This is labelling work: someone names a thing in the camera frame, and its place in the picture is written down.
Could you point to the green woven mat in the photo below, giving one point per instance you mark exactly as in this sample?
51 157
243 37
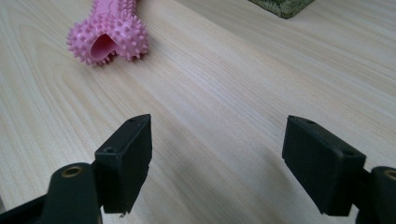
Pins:
283 6

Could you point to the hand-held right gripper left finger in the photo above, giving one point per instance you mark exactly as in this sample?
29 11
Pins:
124 161

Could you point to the pink spiky bone toy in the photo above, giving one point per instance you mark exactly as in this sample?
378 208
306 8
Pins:
109 34

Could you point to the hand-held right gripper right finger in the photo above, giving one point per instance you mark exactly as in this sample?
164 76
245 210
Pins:
320 165

